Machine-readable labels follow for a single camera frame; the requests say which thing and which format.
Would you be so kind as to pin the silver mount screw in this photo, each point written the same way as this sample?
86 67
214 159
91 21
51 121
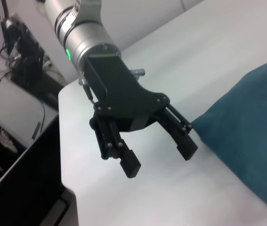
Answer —
138 72

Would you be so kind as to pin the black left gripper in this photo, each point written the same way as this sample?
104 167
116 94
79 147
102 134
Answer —
121 99

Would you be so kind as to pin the white printer box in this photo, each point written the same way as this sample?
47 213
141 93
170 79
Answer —
10 110

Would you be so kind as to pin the black cabinet panel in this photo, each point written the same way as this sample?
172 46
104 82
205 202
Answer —
29 183

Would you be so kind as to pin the teal t-shirt with white print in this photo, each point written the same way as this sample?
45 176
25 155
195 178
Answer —
246 127

